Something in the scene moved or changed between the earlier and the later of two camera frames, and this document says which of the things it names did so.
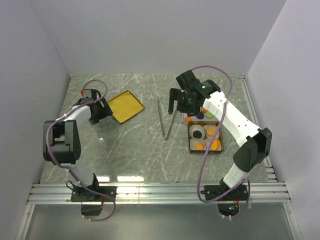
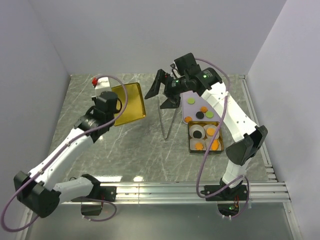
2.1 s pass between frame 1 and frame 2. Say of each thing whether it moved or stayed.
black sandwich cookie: stayed
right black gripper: moved
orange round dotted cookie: stayed
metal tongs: stayed
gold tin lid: moved
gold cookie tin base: stayed
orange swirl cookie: stayed
